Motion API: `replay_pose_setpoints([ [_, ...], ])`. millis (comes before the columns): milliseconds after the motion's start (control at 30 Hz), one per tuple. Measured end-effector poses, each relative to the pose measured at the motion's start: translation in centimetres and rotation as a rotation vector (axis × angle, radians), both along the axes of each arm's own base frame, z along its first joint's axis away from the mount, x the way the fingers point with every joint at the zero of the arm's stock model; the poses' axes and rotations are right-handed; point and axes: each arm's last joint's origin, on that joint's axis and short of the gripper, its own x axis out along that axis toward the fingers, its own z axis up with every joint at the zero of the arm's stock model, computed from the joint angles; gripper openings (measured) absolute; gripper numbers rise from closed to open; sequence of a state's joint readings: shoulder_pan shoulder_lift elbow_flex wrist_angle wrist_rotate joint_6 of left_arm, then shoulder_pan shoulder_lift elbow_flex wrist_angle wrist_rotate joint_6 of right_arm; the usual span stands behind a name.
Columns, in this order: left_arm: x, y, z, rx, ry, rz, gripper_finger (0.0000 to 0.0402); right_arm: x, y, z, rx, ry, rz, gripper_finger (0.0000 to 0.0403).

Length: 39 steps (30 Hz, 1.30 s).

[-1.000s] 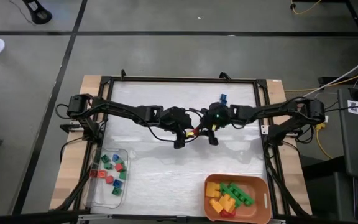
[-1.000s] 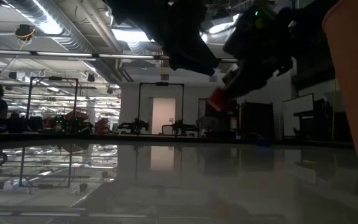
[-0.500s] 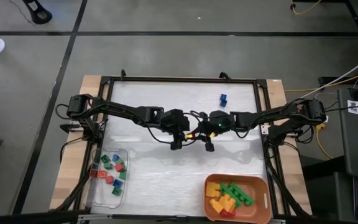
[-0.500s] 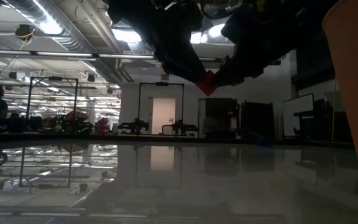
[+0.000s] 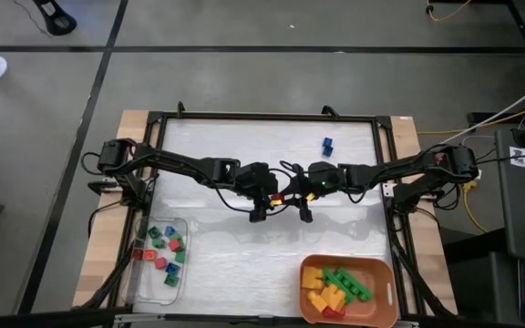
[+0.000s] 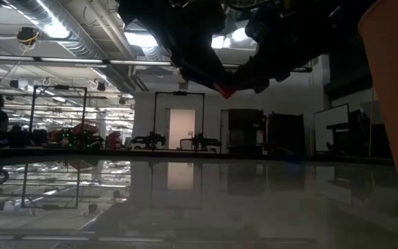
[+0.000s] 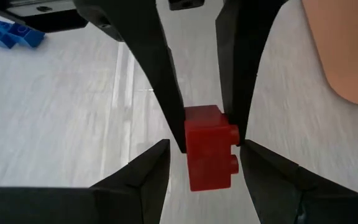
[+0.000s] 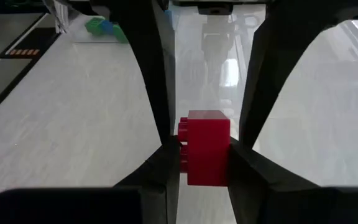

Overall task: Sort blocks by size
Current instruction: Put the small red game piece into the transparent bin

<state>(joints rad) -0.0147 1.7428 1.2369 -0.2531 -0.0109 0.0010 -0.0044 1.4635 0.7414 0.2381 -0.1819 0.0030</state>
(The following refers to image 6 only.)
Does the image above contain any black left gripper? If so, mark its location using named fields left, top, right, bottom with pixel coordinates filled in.
left=117, top=0, right=236, bottom=92

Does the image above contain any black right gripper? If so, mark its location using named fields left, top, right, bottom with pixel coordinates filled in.
left=233, top=2, right=328, bottom=94

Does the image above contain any small red building block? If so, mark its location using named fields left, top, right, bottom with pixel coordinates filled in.
left=216, top=82, right=238, bottom=100

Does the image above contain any small blue building block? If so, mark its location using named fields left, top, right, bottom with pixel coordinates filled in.
left=281, top=151, right=302, bottom=164

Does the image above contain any black cabinet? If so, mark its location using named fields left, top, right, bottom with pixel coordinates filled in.
left=267, top=112, right=305, bottom=156
left=221, top=109, right=266, bottom=155

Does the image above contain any doorway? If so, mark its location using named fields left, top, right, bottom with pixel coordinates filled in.
left=166, top=108, right=196, bottom=151

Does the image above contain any whiteboard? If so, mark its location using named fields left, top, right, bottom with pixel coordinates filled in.
left=313, top=103, right=350, bottom=152

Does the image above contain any black desk with monitor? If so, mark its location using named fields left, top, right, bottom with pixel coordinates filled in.
left=325, top=109, right=392, bottom=158

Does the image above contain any orange plastic bin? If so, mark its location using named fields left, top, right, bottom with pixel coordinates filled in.
left=357, top=0, right=398, bottom=200

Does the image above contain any black frame robot station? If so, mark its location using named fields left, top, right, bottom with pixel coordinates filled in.
left=153, top=91, right=206, bottom=151
left=29, top=84, right=88, bottom=150

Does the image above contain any black aluminium table frame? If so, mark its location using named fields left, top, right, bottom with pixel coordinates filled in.
left=0, top=147, right=395, bottom=163

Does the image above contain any silver ceiling duct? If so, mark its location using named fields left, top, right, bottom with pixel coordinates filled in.
left=8, top=0, right=138, bottom=93

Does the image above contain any yellow black cable reel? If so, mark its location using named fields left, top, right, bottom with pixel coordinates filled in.
left=15, top=26, right=40, bottom=46

